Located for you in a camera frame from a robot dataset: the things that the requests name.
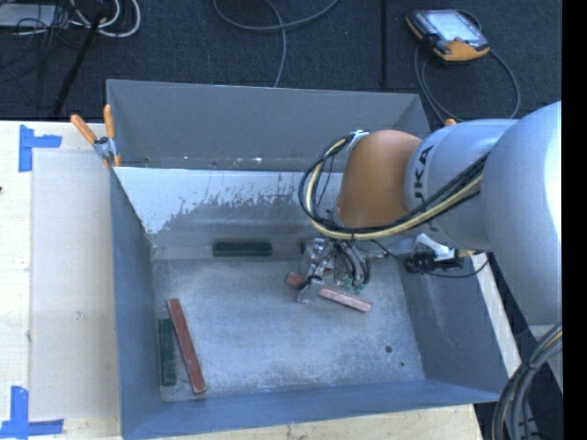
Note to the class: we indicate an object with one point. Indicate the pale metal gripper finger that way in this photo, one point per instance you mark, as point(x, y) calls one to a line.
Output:
point(314, 278)
point(308, 294)

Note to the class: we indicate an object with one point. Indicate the black cylinder on white bracket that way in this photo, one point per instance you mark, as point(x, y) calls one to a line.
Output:
point(419, 261)

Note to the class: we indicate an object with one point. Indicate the red-brown block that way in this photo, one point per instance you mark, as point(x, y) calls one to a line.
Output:
point(346, 300)
point(187, 346)

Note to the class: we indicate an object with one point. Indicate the grey metal bin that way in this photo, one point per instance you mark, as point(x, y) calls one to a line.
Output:
point(284, 337)

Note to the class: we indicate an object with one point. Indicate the dark green flat block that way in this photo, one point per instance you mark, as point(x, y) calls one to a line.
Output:
point(168, 353)
point(242, 249)

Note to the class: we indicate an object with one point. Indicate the pale flat board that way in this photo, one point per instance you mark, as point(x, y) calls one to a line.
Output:
point(69, 291)

